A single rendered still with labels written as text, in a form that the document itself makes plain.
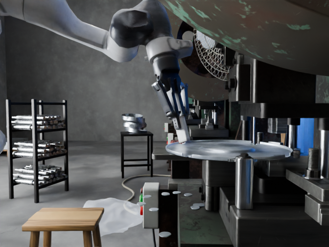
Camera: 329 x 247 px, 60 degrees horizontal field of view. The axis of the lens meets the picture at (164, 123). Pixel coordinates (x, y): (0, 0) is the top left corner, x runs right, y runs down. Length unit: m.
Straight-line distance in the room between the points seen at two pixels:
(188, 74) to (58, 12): 1.31
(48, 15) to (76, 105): 6.92
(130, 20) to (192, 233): 0.55
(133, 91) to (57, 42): 2.32
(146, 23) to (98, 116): 6.78
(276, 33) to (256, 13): 0.03
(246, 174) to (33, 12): 0.63
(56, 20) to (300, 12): 0.69
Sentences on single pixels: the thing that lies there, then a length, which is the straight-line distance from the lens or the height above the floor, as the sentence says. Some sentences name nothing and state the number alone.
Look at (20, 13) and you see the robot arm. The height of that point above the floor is 1.12.
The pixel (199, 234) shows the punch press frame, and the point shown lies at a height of 0.64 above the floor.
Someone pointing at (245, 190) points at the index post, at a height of 0.74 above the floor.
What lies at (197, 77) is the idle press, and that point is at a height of 1.08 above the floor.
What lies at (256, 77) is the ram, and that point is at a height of 0.94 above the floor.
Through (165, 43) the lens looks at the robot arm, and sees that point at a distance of 0.81.
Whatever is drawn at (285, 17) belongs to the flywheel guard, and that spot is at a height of 0.95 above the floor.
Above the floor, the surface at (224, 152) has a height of 0.78.
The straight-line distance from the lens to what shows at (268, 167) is 0.65.
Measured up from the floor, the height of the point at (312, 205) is 0.72.
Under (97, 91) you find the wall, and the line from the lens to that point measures 7.55.
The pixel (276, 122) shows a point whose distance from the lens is 0.70.
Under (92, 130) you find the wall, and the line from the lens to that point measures 7.61.
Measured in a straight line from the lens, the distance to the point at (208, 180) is 0.66.
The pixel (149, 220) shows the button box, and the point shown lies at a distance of 0.96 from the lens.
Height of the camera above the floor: 0.88
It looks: 3 degrees down
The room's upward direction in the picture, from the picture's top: straight up
